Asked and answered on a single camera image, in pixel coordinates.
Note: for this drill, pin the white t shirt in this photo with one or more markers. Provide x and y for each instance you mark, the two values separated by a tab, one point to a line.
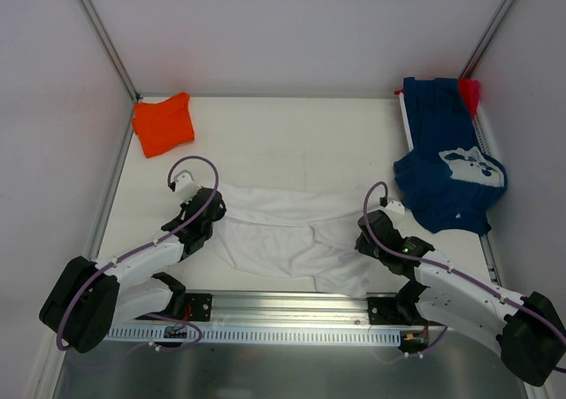
284	234

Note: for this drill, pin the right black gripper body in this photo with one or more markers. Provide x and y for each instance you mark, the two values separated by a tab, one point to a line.
369	229

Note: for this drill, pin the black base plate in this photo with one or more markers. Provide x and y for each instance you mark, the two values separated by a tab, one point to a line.
382	311
196	307

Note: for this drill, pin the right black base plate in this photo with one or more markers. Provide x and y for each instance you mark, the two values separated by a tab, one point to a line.
382	311

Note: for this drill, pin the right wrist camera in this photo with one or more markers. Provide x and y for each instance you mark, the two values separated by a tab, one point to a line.
394	209

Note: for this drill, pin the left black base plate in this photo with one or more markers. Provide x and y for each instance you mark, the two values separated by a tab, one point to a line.
196	307

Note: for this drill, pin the folded orange t shirt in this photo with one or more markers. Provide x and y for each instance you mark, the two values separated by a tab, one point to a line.
163	126

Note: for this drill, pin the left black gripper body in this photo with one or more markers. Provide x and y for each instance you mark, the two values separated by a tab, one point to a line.
212	205

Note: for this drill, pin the white slotted cable duct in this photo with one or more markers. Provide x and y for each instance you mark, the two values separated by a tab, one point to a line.
258	335

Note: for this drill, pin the blue printed t shirt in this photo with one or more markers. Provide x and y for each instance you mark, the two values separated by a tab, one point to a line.
446	181

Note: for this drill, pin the red t shirt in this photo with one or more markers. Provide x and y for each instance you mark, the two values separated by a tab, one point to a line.
469	90

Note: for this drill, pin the white perforated basket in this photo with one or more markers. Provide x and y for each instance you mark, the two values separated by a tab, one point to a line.
483	130

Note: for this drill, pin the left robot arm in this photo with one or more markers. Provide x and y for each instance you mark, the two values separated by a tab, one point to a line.
90	298

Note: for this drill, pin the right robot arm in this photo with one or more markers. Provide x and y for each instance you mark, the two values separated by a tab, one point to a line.
524	331

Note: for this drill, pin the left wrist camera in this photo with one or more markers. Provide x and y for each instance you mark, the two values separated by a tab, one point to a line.
183	185

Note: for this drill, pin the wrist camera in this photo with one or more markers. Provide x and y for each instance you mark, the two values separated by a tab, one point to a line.
394	209
183	185

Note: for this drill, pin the aluminium mounting rail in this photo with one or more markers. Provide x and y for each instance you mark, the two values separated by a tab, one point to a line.
285	309

